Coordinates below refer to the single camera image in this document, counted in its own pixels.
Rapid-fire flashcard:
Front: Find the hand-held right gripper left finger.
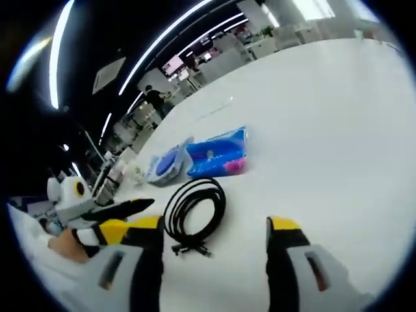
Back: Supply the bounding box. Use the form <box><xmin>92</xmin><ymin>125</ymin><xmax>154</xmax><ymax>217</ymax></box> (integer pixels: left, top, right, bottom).
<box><xmin>83</xmin><ymin>214</ymin><xmax>165</xmax><ymax>312</ymax></box>

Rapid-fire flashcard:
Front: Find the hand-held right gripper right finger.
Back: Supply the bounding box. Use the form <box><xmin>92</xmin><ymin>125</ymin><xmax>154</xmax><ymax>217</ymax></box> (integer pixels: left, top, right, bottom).
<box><xmin>265</xmin><ymin>214</ymin><xmax>372</xmax><ymax>312</ymax></box>

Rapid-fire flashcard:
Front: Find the wet wipes pack blue lid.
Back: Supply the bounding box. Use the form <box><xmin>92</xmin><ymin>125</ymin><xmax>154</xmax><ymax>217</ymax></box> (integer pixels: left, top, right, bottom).
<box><xmin>146</xmin><ymin>138</ymin><xmax>192</xmax><ymax>189</ymax></box>

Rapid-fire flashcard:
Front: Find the black cable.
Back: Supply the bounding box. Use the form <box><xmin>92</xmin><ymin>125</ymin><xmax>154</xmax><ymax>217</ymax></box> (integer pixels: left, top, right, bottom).
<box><xmin>163</xmin><ymin>177</ymin><xmax>228</xmax><ymax>258</ymax></box>

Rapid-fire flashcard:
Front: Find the blue tissue packet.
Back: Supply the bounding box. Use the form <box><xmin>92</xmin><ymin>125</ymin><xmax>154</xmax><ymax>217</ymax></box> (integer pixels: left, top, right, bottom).
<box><xmin>185</xmin><ymin>125</ymin><xmax>248</xmax><ymax>179</ymax></box>

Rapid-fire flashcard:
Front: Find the person's left hand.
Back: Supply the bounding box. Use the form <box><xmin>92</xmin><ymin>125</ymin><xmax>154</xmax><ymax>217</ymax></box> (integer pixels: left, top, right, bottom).
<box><xmin>47</xmin><ymin>228</ymin><xmax>99</xmax><ymax>263</ymax></box>

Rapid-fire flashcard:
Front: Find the square ceiling panel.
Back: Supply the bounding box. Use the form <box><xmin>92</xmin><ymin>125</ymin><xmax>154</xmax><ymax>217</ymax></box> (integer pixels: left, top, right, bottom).
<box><xmin>92</xmin><ymin>57</ymin><xmax>127</xmax><ymax>95</ymax></box>

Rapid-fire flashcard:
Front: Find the white table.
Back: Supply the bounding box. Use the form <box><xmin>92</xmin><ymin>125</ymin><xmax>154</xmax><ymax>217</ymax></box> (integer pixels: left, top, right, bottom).
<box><xmin>107</xmin><ymin>35</ymin><xmax>412</xmax><ymax>312</ymax></box>

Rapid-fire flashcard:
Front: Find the long ceiling light strip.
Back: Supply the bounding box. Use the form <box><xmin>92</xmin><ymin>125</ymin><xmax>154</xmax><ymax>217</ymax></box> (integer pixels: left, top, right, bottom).
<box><xmin>118</xmin><ymin>0</ymin><xmax>215</xmax><ymax>96</ymax></box>
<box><xmin>48</xmin><ymin>0</ymin><xmax>76</xmax><ymax>111</ymax></box>

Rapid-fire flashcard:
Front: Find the short ceiling light strip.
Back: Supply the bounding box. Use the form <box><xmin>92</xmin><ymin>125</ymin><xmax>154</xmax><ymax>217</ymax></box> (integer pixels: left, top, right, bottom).
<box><xmin>177</xmin><ymin>12</ymin><xmax>245</xmax><ymax>59</ymax></box>

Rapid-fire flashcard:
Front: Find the pink wall screen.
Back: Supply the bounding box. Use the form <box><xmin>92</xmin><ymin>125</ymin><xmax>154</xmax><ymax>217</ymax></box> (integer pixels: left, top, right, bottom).
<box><xmin>162</xmin><ymin>55</ymin><xmax>185</xmax><ymax>78</ymax></box>

